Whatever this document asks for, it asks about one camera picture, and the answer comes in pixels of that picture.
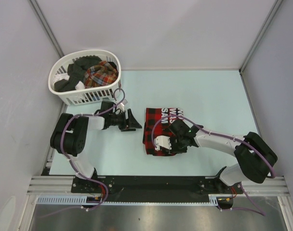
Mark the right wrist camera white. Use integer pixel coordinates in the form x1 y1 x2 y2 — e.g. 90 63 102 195
154 135 172 151

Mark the white garment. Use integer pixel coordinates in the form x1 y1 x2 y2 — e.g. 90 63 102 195
53 73 85 92

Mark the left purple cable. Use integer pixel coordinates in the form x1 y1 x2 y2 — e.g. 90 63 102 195
40 88 127 217

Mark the multicolour plaid shirt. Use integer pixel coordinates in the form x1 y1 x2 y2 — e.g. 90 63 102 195
84 61 119 88

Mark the aluminium frame rail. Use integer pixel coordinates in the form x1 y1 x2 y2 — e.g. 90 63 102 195
27 176 290 196

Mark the dark grey garment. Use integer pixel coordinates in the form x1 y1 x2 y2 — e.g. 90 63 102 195
54 56 102 92

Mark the left aluminium corner post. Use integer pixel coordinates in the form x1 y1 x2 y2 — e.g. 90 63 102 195
28 0 64 58

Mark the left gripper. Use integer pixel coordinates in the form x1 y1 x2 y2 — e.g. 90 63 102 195
108 109 141 132

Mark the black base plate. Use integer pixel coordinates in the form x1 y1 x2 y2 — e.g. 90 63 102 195
71 175 243 208

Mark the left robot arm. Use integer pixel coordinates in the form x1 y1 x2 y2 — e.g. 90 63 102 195
50 101 142 193

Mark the aluminium corner post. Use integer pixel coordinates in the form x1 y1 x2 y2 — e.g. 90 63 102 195
28 0 64 58
238 0 283 73

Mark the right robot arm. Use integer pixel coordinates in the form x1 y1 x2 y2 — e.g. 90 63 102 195
168 119 278 193

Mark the red black plaid shirt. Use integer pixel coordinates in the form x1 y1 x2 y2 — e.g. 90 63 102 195
142 108 187 156

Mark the white cable duct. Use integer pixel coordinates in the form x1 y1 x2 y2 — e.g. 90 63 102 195
37 195 218 206

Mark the white laundry basket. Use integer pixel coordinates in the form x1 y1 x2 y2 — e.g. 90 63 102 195
48 50 121 105

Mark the right aluminium corner post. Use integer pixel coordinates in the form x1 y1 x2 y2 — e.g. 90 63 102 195
238 0 283 73

